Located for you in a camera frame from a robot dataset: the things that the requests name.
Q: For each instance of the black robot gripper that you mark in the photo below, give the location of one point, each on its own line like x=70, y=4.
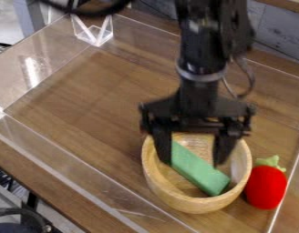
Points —
x=198, y=109

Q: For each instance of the green rectangular stick block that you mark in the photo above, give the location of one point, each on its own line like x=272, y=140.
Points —
x=198, y=171

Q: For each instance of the brown wooden bowl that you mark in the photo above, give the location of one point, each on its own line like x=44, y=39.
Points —
x=175, y=190

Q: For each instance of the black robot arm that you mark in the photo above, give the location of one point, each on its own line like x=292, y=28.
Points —
x=215, y=36

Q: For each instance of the red toy strawberry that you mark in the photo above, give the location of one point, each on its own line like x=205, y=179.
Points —
x=268, y=182

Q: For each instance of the black table clamp base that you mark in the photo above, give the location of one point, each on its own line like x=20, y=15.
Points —
x=22, y=219

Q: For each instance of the clear acrylic tray enclosure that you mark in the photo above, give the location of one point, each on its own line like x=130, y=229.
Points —
x=70, y=136

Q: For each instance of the clear acrylic corner bracket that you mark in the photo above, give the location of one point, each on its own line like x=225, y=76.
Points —
x=95, y=35

